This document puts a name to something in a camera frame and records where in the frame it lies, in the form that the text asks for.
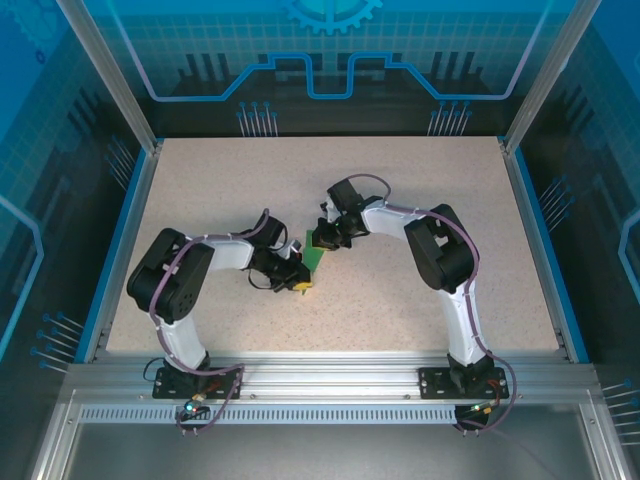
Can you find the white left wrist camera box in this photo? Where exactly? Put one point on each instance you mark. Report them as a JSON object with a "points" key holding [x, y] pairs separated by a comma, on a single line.
{"points": [[295, 248]]}

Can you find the aluminium right frame post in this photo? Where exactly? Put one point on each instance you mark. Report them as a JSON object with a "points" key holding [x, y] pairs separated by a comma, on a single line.
{"points": [[541, 75]]}

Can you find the aluminium left side rail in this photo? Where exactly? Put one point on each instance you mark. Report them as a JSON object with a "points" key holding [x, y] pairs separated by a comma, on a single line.
{"points": [[141, 200]]}

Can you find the aluminium mounting rail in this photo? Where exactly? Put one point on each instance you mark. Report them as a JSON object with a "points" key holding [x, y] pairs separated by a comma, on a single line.
{"points": [[325, 372]]}

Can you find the aluminium frame post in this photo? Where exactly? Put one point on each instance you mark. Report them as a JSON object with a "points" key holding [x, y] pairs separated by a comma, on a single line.
{"points": [[541, 75], [112, 75]]}

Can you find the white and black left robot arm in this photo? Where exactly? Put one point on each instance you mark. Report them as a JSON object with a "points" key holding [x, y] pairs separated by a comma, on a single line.
{"points": [[170, 277]]}

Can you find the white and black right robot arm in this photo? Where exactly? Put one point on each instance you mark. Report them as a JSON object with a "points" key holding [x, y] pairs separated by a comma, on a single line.
{"points": [[440, 247]]}

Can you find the green paper sheet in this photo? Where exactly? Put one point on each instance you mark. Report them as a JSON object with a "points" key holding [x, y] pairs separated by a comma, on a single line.
{"points": [[312, 255]]}

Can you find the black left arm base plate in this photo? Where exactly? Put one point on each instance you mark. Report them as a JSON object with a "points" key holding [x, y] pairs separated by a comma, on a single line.
{"points": [[225, 385]]}

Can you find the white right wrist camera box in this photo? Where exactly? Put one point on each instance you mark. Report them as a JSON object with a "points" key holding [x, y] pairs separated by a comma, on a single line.
{"points": [[328, 208]]}

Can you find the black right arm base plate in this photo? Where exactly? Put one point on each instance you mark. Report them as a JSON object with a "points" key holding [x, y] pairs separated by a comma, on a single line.
{"points": [[435, 382]]}

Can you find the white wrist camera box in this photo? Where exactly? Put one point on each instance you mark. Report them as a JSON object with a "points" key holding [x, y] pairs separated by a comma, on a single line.
{"points": [[328, 208], [295, 248]]}

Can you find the aluminium right side rail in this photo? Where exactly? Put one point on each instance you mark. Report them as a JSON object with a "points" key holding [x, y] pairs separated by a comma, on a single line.
{"points": [[522, 200]]}

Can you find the aluminium left frame post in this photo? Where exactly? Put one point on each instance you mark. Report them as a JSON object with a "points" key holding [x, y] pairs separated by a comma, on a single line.
{"points": [[112, 75]]}

